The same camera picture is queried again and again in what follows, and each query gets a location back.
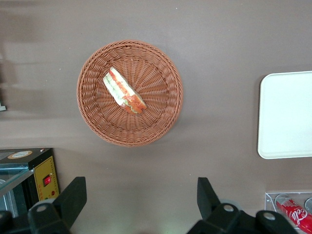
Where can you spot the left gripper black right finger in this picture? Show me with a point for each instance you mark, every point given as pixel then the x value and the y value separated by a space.
pixel 214 214

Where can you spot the black food warmer yellow panel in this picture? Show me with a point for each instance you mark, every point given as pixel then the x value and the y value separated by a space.
pixel 36 158

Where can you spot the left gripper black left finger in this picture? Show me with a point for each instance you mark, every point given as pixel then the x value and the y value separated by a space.
pixel 65 207

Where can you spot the triangular sandwich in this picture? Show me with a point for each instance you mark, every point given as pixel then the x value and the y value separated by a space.
pixel 123 91

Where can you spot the cream rectangular serving tray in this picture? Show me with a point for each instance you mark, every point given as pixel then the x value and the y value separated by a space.
pixel 285 114

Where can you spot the red cola bottle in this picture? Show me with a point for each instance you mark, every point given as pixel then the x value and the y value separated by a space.
pixel 292 212

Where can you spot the large round brown wicker basket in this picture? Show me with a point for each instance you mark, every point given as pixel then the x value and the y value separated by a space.
pixel 158 117

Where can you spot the clear acrylic bottle rack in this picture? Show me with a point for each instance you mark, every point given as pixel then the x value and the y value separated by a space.
pixel 269 200

